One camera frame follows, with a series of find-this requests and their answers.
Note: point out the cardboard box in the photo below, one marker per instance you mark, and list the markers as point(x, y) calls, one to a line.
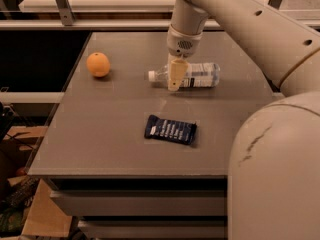
point(45, 218)

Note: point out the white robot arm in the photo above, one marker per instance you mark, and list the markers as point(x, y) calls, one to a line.
point(274, 165)

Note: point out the dark blue snack packet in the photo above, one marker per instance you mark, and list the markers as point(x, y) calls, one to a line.
point(170, 130)

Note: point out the grey drawer cabinet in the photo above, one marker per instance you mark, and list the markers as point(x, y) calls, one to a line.
point(146, 209)

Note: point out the metal frame rail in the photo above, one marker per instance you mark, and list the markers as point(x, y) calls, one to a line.
point(87, 13)

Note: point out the orange fruit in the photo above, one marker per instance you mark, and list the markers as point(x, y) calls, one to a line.
point(98, 64)

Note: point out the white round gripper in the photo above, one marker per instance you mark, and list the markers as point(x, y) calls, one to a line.
point(182, 45)

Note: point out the clear plastic water bottle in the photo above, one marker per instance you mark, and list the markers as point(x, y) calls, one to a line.
point(198, 75)

